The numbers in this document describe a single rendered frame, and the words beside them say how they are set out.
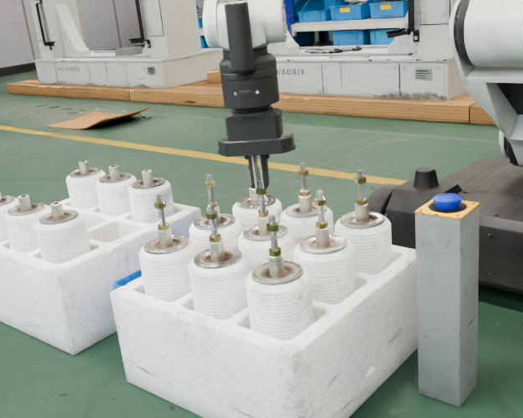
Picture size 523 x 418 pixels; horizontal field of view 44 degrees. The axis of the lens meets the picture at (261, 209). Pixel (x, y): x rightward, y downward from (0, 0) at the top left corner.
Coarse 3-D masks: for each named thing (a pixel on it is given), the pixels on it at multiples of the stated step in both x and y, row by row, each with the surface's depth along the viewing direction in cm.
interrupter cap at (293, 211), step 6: (294, 204) 119; (312, 204) 119; (288, 210) 117; (294, 210) 117; (312, 210) 116; (324, 210) 115; (294, 216) 114; (300, 216) 113; (306, 216) 113; (312, 216) 113
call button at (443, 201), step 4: (436, 196) 94; (440, 196) 93; (444, 196) 93; (448, 196) 93; (452, 196) 93; (456, 196) 93; (460, 196) 93; (436, 200) 92; (440, 200) 92; (444, 200) 92; (448, 200) 91; (452, 200) 91; (456, 200) 91; (460, 200) 92; (436, 204) 92; (440, 204) 92; (444, 204) 91; (448, 204) 91; (452, 204) 91; (456, 204) 91; (440, 208) 92; (444, 208) 92; (448, 208) 92; (452, 208) 92; (456, 208) 92
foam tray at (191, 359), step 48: (384, 288) 102; (144, 336) 106; (192, 336) 97; (240, 336) 91; (336, 336) 93; (384, 336) 105; (144, 384) 111; (192, 384) 102; (240, 384) 94; (288, 384) 87; (336, 384) 95
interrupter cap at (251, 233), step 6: (252, 228) 110; (282, 228) 109; (246, 234) 108; (252, 234) 107; (258, 234) 108; (276, 234) 106; (282, 234) 106; (252, 240) 105; (258, 240) 105; (264, 240) 105; (270, 240) 105
